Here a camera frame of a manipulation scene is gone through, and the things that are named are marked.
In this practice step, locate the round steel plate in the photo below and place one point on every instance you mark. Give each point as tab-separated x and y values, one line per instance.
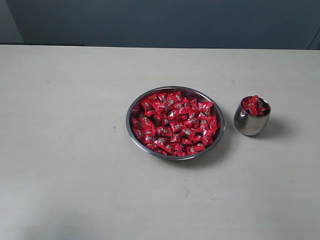
221	122

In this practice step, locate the pile of red candies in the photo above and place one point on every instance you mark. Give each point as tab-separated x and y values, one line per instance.
174	122

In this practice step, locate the stainless steel cup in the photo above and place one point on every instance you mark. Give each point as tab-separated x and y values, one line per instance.
247	124

